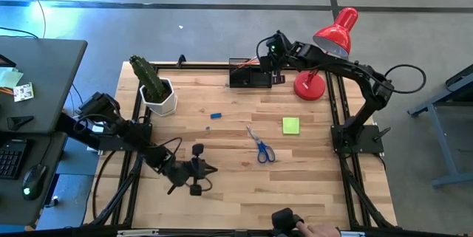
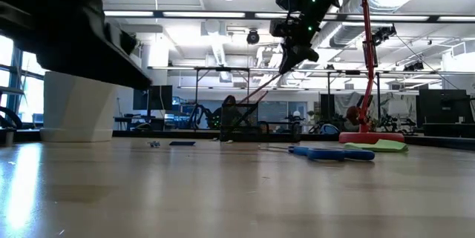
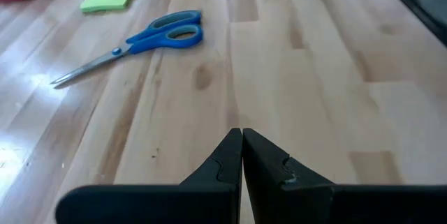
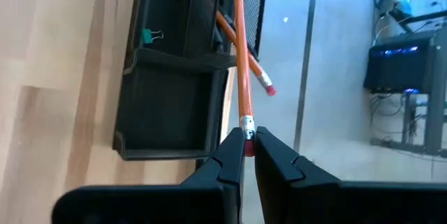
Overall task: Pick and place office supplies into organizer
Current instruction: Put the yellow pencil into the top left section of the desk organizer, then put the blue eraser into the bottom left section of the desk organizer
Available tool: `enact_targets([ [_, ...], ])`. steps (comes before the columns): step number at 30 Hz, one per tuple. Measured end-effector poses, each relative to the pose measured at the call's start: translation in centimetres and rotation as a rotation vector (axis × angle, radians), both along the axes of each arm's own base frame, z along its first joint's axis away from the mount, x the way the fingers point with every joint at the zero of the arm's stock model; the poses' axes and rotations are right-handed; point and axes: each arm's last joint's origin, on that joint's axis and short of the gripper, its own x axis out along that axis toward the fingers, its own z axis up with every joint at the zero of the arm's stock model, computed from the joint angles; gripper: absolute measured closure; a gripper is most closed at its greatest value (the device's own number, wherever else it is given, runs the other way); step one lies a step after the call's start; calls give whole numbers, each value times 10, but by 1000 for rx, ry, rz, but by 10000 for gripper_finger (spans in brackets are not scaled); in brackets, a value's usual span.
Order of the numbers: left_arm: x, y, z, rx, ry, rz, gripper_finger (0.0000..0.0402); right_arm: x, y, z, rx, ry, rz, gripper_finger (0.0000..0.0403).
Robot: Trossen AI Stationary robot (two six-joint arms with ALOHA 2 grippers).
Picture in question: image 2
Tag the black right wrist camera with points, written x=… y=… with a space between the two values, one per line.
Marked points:
x=281 y=29

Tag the black computer monitor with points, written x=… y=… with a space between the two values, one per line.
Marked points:
x=159 y=97

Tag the blue eraser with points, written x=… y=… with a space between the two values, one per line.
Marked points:
x=182 y=143

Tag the person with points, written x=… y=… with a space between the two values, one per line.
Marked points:
x=352 y=113
x=229 y=101

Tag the white hexagonal plant pot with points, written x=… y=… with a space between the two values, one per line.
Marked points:
x=78 y=112

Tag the dark pen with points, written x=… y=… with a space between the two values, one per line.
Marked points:
x=239 y=121

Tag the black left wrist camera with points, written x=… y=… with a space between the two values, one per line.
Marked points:
x=122 y=39

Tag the orange wooden pencil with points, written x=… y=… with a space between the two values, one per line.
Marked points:
x=261 y=98
x=261 y=89

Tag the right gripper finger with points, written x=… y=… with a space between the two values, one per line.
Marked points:
x=297 y=57

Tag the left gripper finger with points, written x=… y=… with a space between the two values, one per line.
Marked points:
x=111 y=71

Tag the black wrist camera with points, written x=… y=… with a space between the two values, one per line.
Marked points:
x=281 y=29
x=122 y=39

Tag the teal binder clip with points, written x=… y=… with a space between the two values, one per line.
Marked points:
x=154 y=144

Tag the green sticky note pad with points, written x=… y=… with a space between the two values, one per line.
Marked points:
x=376 y=146

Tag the black ceiling speaker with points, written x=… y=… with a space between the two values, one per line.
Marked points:
x=253 y=37

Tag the large black screen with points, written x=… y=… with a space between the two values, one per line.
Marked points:
x=445 y=112

